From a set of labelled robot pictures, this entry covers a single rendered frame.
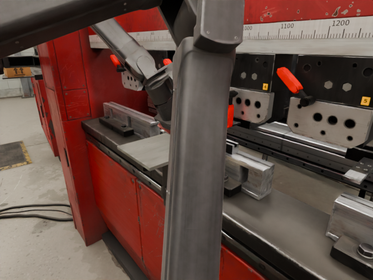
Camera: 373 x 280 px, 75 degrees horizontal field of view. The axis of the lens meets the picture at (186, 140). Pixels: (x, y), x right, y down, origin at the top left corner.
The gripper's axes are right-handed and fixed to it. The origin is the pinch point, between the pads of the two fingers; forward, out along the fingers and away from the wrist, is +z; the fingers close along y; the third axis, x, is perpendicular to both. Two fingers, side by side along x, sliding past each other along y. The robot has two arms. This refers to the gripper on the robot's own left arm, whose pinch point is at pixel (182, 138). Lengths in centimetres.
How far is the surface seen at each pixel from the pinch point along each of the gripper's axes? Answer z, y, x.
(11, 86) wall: 62, 709, 22
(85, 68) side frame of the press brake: -13, 86, -8
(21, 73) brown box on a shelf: -9, 229, 10
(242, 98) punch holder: -9.2, -16.5, -12.4
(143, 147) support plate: -4.3, 3.9, 10.9
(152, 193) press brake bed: 20.4, 13.5, 15.4
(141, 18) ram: -28.9, 31.0, -22.3
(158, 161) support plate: -5.0, -6.8, 12.6
